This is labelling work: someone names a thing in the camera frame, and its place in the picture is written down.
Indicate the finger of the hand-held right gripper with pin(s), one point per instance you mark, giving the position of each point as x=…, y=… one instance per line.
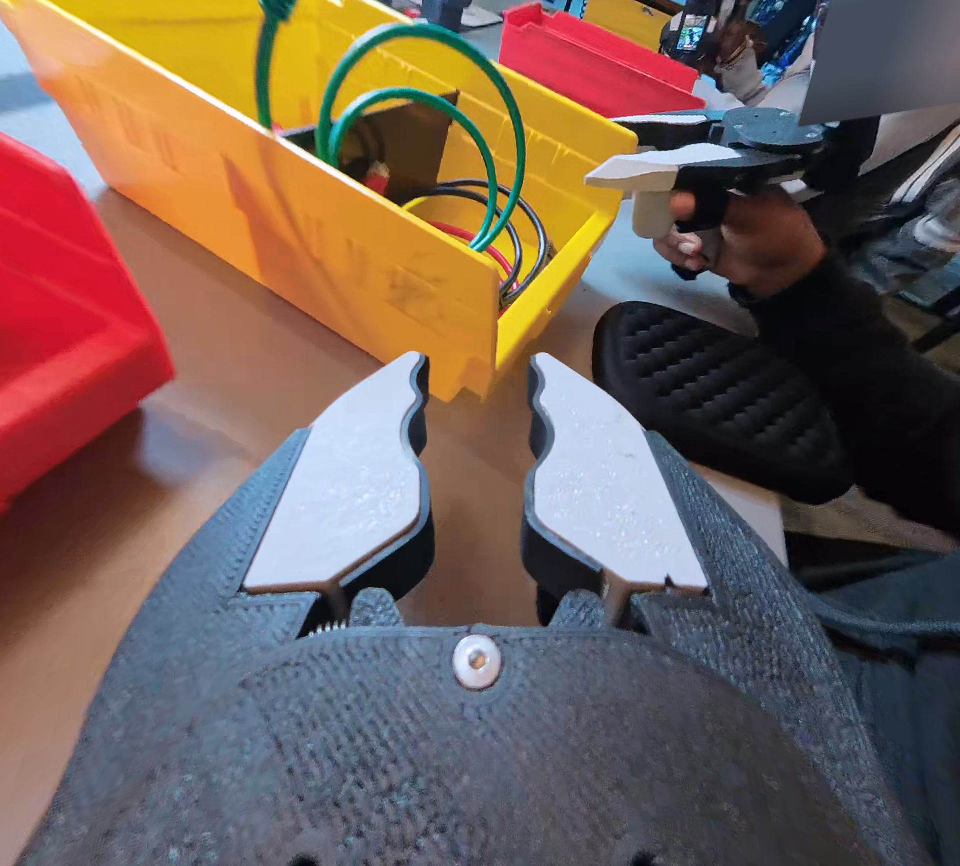
x=667, y=119
x=652, y=165

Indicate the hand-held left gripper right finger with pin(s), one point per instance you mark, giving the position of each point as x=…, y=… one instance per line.
x=607, y=491

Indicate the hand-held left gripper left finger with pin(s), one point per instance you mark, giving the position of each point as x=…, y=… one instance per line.
x=345, y=491

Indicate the yellow plastic bin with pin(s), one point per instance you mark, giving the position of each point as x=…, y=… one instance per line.
x=225, y=206
x=622, y=18

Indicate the red plastic bin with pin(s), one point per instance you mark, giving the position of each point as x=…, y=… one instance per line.
x=67, y=341

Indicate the person's right forearm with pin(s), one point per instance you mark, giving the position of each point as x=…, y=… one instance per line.
x=862, y=371

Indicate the person's right hand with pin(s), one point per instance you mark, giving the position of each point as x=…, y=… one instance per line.
x=772, y=243

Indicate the red ribbed plastic crate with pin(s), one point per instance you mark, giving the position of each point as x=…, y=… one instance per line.
x=585, y=67

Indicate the black tabletop device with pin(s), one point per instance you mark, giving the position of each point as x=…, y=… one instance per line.
x=450, y=0

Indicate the person's jeans leg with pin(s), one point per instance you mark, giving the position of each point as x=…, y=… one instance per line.
x=915, y=656

